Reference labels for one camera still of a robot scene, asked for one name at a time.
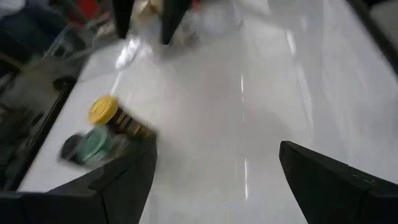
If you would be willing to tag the green-lid spice jar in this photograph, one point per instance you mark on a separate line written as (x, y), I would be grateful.
(93, 144)

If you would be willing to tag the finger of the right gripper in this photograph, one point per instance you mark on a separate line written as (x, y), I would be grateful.
(174, 15)
(122, 15)

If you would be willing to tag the black-lid spice jar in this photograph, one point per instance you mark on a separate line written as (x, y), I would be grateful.
(70, 148)

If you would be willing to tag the clear plastic bin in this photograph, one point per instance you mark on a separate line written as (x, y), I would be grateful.
(130, 53)

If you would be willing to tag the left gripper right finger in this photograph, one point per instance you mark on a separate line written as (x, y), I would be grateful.
(342, 199)

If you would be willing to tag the yellow-lid spice jar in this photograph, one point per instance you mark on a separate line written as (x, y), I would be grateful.
(104, 109)

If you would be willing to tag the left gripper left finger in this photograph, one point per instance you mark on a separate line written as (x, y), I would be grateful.
(77, 202)

